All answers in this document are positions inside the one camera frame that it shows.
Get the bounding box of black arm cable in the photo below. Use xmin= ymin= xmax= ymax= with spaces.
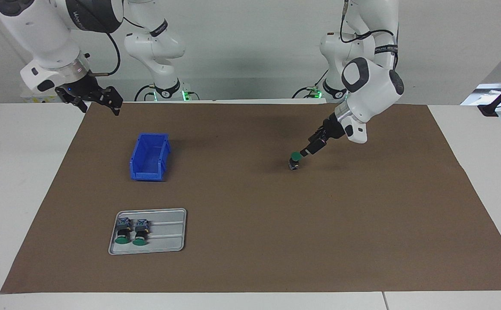
xmin=340 ymin=0 xmax=400 ymax=72
xmin=88 ymin=32 xmax=122 ymax=78

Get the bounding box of black left base cable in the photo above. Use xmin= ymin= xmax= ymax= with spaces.
xmin=292 ymin=68 xmax=331 ymax=99

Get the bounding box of black base cable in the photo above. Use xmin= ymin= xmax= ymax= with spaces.
xmin=134 ymin=84 xmax=156 ymax=102
xmin=292 ymin=68 xmax=331 ymax=99

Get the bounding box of blue plastic storage bin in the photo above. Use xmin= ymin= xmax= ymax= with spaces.
xmin=129 ymin=133 xmax=172 ymax=182

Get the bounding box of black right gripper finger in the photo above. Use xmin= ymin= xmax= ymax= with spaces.
xmin=71 ymin=97 xmax=91 ymax=114
xmin=100 ymin=86 xmax=124 ymax=115

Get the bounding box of brown paper table mat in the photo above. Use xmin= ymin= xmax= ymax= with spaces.
xmin=0 ymin=102 xmax=501 ymax=294

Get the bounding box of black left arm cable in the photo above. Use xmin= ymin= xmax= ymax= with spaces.
xmin=340 ymin=0 xmax=400 ymax=72

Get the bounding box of silver metal tray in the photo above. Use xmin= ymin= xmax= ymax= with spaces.
xmin=108 ymin=208 xmax=187 ymax=255

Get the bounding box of black right base cable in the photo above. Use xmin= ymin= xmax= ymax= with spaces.
xmin=134 ymin=84 xmax=156 ymax=102

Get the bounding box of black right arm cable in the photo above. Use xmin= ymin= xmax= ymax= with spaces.
xmin=88 ymin=32 xmax=122 ymax=78

